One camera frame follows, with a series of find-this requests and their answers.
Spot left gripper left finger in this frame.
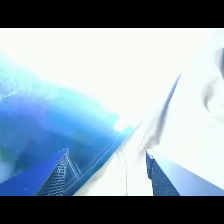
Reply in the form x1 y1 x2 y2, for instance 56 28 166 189
0 148 83 197

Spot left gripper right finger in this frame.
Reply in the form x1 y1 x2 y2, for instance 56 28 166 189
145 150 224 197

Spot brown trousers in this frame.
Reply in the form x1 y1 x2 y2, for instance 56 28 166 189
73 46 224 197

